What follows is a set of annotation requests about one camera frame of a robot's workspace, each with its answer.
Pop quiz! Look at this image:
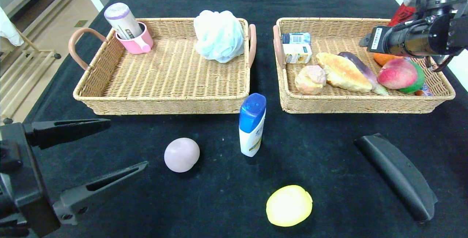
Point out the cream puff pastry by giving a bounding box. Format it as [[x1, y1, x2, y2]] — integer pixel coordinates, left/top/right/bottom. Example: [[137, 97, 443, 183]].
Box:
[[295, 65, 327, 96]]

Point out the purple eggplant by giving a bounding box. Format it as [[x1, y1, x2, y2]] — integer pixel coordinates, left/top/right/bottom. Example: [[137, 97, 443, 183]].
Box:
[[338, 52, 389, 97]]

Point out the light blue bath pouf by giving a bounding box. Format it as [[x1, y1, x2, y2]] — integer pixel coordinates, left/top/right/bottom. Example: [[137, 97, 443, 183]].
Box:
[[194, 10, 245, 64]]

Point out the colourful snack packet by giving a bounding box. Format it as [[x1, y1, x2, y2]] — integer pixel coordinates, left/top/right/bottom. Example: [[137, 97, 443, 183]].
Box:
[[415, 84, 433, 97]]

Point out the small white juice carton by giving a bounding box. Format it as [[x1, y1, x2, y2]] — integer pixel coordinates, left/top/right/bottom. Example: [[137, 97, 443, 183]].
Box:
[[282, 44, 313, 64]]

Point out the pale purple round ball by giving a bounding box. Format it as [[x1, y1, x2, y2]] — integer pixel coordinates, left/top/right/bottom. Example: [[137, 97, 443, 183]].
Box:
[[164, 138, 201, 173]]

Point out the beige metal trolley frame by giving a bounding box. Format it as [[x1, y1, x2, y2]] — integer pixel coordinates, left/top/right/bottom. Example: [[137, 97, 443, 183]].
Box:
[[0, 30, 62, 126]]

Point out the green round fruit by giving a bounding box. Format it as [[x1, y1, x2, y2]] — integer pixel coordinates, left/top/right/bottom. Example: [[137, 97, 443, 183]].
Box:
[[399, 61, 426, 94]]

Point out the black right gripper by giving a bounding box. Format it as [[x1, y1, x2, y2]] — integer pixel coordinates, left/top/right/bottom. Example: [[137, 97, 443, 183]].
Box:
[[359, 25, 427, 58]]

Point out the white hanging cloth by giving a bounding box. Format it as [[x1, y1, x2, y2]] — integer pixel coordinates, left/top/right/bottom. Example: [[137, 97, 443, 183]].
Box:
[[0, 7, 25, 48]]

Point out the red soda can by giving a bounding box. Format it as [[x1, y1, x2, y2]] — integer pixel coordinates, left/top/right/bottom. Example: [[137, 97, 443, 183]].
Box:
[[388, 3, 417, 27]]

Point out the black table cloth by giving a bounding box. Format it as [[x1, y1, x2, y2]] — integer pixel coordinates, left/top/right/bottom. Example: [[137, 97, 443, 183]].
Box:
[[0, 0, 468, 238]]

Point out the pink mug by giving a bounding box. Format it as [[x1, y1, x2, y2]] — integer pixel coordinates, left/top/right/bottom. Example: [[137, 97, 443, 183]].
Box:
[[116, 22, 155, 55]]

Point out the black curved plastic piece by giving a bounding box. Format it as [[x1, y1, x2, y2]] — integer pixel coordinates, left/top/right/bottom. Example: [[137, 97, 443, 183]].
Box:
[[354, 133, 438, 224]]

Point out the white shampoo bottle blue cap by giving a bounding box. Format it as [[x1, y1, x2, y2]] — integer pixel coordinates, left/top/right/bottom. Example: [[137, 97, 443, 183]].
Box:
[[239, 93, 267, 158]]

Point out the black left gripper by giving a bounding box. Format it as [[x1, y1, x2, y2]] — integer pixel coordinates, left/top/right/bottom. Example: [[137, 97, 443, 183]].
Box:
[[0, 118, 149, 238]]

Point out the orange fruit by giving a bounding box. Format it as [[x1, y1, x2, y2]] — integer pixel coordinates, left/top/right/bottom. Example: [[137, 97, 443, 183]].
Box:
[[373, 52, 403, 67]]

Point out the golden bread loaf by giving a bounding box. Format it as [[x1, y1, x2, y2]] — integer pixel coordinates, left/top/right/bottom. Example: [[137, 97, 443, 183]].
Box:
[[316, 53, 373, 93]]

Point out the wicker basket holding pink mug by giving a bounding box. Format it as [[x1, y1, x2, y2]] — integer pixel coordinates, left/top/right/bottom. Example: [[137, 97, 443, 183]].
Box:
[[69, 18, 257, 116]]

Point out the red peach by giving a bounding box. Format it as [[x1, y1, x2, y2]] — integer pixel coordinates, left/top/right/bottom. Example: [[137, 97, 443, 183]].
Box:
[[377, 58, 418, 90]]

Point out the wicker basket holding food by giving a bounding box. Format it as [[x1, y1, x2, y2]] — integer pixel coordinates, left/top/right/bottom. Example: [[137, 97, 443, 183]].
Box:
[[272, 17, 456, 114]]

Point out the white tube with purple cap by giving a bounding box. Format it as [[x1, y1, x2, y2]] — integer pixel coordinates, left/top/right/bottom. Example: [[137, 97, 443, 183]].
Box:
[[104, 3, 144, 40]]

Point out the small blue labelled bottle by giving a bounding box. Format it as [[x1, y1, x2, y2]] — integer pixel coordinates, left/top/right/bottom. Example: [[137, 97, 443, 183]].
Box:
[[281, 33, 311, 45]]

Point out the yellow round fruit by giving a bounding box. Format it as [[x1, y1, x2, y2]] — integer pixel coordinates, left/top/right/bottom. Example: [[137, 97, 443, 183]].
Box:
[[266, 185, 313, 227]]

